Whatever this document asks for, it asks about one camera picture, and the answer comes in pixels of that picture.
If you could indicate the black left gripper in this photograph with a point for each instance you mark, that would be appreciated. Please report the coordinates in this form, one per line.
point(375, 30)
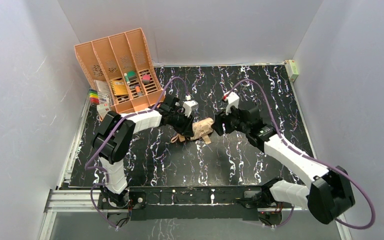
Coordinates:
point(185, 127)

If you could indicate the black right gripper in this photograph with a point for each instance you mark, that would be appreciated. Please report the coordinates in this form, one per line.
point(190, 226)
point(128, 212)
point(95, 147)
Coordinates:
point(221, 124)

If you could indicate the beige folding umbrella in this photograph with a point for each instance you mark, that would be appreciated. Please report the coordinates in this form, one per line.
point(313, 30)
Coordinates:
point(201, 130)

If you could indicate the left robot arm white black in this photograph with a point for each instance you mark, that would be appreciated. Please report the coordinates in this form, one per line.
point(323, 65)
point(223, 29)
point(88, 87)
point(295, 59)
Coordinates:
point(113, 139)

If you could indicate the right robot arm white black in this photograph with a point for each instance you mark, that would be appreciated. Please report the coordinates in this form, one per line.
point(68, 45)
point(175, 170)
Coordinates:
point(298, 165)

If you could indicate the pink black eraser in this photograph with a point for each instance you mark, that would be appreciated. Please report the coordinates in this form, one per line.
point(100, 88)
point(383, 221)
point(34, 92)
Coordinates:
point(146, 79)

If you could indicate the green white glue stick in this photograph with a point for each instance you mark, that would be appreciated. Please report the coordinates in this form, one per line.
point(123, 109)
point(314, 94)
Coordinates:
point(126, 78)

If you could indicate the yellow notebook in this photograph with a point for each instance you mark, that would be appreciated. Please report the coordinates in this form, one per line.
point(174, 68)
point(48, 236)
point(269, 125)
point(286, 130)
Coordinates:
point(118, 87)

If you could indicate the white red small box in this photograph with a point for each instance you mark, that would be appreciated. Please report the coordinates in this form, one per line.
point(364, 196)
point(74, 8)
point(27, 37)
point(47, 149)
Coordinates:
point(103, 109)

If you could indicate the orange plastic file organizer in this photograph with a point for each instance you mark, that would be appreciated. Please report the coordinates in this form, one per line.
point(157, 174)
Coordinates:
point(110, 57)

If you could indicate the white paper card pack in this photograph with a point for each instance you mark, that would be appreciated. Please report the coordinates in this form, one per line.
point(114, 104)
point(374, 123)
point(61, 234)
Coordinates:
point(102, 87)

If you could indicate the green white box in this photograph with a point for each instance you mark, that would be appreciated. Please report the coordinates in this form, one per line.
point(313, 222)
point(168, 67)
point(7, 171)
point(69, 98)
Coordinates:
point(291, 69)

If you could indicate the colourful marker set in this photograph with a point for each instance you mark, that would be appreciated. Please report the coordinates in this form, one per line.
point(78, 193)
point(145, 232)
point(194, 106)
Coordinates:
point(93, 97)

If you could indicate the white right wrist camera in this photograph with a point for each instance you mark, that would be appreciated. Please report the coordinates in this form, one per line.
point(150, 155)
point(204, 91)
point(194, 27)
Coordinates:
point(232, 100)

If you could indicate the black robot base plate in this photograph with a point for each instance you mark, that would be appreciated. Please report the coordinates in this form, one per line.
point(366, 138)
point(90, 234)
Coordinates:
point(246, 202)

